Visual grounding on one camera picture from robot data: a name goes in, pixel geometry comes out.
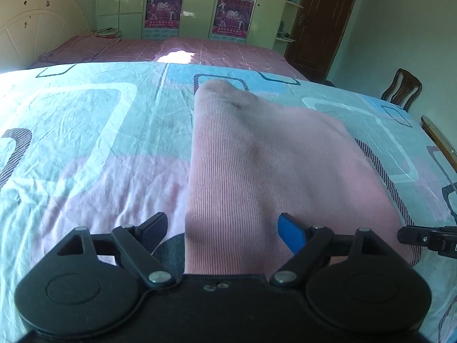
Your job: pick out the cream glossy wardrobe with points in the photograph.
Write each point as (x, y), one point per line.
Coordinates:
(196, 19)

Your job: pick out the dark brown wooden door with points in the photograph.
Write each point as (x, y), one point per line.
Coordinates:
(317, 33)

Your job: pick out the cream corner shelf unit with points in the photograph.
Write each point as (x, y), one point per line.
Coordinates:
(291, 10)

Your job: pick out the lower right pink poster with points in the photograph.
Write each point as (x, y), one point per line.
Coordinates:
(231, 20)

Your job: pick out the dark wooden chair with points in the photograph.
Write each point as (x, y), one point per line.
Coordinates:
(403, 90)

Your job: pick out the cream rounded headboard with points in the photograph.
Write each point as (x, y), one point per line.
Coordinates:
(31, 28)

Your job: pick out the pink knit sweater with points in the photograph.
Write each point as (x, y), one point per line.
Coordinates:
(253, 160)

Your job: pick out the lower left pink poster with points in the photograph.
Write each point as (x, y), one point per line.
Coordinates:
(162, 19)

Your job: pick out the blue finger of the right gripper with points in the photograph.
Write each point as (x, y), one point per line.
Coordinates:
(442, 240)

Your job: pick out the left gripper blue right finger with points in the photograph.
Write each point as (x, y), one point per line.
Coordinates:
(310, 247)

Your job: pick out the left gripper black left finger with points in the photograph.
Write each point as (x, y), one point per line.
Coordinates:
(136, 245)

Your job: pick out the pink plaid quilt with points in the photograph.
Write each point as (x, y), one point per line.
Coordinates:
(86, 49)

